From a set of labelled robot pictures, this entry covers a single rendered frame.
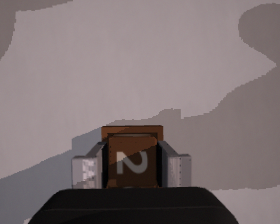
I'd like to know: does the brown wooden tray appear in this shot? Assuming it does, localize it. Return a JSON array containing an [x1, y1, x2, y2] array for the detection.
[[101, 125, 163, 142]]

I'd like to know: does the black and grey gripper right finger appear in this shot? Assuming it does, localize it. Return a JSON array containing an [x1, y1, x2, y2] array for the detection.
[[156, 141, 193, 187]]

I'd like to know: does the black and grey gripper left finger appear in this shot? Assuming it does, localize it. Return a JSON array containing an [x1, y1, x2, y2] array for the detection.
[[71, 142, 108, 189]]

